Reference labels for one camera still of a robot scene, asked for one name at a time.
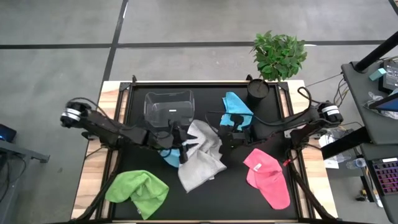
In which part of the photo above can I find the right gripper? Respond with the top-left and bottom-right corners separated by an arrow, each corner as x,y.
218,123 -> 253,164

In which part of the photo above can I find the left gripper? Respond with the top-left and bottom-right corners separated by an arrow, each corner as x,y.
146,129 -> 200,165

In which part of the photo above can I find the light blue microfiber towel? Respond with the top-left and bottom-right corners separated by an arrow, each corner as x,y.
159,148 -> 182,169

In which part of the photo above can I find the grey microfiber towel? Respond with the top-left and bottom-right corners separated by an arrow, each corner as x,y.
177,119 -> 228,194

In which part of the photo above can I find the turquoise microfiber towel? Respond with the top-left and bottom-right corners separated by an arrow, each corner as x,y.
219,91 -> 254,131

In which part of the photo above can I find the pink microfiber towel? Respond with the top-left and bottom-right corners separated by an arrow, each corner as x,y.
243,148 -> 291,210

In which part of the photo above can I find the clear plastic bin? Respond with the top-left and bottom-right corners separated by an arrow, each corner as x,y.
143,90 -> 196,128

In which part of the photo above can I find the green microfiber towel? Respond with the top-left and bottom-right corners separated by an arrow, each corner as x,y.
104,169 -> 170,220

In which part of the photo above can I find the white paper sheet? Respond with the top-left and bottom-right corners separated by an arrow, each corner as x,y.
318,133 -> 340,170

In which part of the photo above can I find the green leafy plant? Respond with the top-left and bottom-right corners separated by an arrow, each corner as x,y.
250,30 -> 308,82

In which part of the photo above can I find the clear plastic water bottle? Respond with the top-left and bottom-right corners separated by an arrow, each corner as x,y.
346,157 -> 367,170

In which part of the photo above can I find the grey side desk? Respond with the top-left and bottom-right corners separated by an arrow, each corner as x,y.
320,60 -> 398,224

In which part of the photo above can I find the clear plastic bag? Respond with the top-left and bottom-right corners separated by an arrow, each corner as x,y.
362,91 -> 398,121

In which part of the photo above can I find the backlit computer keyboard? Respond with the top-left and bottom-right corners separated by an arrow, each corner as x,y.
372,157 -> 398,196

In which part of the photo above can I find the grey metal desk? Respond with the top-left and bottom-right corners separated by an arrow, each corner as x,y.
0,139 -> 50,224

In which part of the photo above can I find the dark tablet screen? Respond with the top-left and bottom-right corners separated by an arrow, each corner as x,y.
369,92 -> 398,113

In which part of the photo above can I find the small teal box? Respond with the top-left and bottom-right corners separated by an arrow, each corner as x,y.
369,68 -> 387,82

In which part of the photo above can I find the black pole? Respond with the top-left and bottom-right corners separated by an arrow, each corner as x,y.
354,30 -> 398,73

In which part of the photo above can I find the black electronic device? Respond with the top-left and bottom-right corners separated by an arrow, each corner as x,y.
378,60 -> 398,94

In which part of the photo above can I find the blue lit device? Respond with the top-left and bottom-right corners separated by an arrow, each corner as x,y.
0,123 -> 18,143

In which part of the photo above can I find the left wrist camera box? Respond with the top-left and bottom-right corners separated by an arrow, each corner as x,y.
169,120 -> 188,139

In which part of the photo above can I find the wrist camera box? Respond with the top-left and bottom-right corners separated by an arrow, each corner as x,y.
229,114 -> 246,131
169,120 -> 188,139

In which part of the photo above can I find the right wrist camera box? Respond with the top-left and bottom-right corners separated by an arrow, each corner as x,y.
229,114 -> 246,131

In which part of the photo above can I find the black metal table frame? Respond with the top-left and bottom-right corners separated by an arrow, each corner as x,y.
70,74 -> 340,224

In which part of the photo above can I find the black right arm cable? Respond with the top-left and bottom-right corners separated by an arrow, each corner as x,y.
205,86 -> 315,128

